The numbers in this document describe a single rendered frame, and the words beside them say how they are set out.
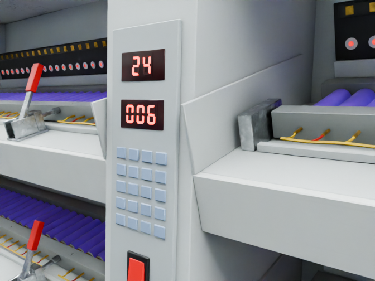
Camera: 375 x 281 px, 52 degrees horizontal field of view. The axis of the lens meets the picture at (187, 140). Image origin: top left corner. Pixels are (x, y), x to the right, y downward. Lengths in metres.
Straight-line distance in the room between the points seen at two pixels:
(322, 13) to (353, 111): 0.18
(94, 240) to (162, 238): 0.28
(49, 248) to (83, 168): 0.22
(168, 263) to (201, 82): 0.13
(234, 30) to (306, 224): 0.15
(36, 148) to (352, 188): 0.31
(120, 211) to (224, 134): 0.10
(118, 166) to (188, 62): 0.10
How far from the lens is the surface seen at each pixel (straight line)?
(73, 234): 0.59
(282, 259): 0.41
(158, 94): 0.28
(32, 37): 0.86
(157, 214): 0.29
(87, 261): 0.51
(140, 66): 0.29
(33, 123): 0.49
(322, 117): 0.29
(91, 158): 0.35
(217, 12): 0.29
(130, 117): 0.30
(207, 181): 0.26
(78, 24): 0.73
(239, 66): 0.31
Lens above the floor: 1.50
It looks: 5 degrees down
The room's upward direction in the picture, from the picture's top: 2 degrees clockwise
